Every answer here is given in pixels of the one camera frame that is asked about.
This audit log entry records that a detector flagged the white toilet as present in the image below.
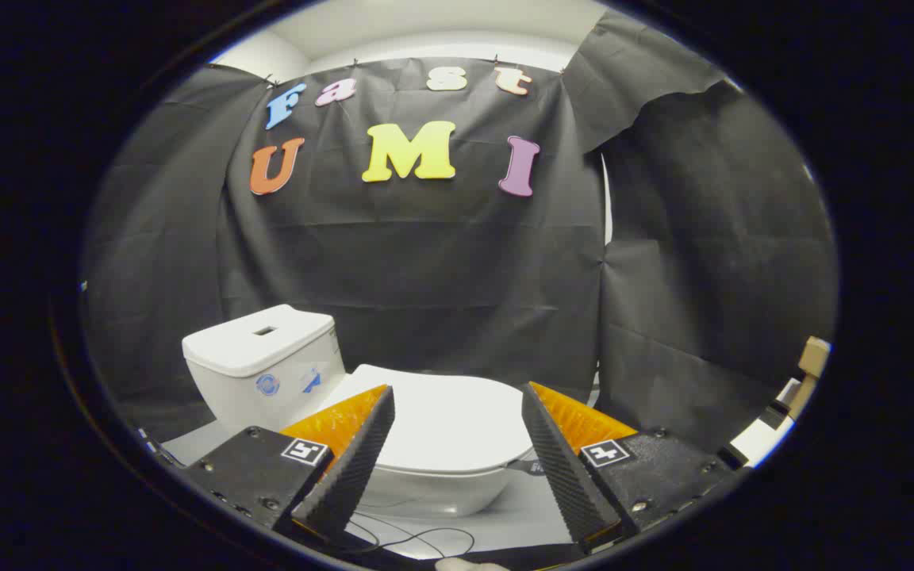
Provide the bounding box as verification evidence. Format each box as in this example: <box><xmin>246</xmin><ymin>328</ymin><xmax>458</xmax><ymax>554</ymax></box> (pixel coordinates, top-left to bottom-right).
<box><xmin>182</xmin><ymin>304</ymin><xmax>533</xmax><ymax>519</ymax></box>

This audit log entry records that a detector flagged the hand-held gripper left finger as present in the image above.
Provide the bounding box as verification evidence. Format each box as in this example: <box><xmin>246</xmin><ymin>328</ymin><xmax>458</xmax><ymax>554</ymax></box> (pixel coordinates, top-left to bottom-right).
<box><xmin>178</xmin><ymin>385</ymin><xmax>397</xmax><ymax>542</ymax></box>

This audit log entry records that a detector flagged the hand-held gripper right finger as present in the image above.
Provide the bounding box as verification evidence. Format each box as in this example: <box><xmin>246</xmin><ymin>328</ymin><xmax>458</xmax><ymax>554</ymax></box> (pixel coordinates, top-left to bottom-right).
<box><xmin>521</xmin><ymin>381</ymin><xmax>746</xmax><ymax>554</ymax></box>

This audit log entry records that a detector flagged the thin black cable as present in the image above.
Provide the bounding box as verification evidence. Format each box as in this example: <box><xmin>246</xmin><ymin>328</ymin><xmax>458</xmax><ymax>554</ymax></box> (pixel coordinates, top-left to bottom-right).
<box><xmin>342</xmin><ymin>514</ymin><xmax>476</xmax><ymax>558</ymax></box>

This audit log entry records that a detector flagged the black backdrop cloth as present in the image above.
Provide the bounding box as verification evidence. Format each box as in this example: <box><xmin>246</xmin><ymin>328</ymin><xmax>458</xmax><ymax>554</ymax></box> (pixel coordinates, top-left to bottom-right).
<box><xmin>83</xmin><ymin>10</ymin><xmax>837</xmax><ymax>454</ymax></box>

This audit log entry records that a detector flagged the cardboard box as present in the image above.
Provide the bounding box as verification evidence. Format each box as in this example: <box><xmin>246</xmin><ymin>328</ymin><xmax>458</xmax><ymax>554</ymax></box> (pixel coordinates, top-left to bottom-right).
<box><xmin>789</xmin><ymin>336</ymin><xmax>831</xmax><ymax>420</ymax></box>

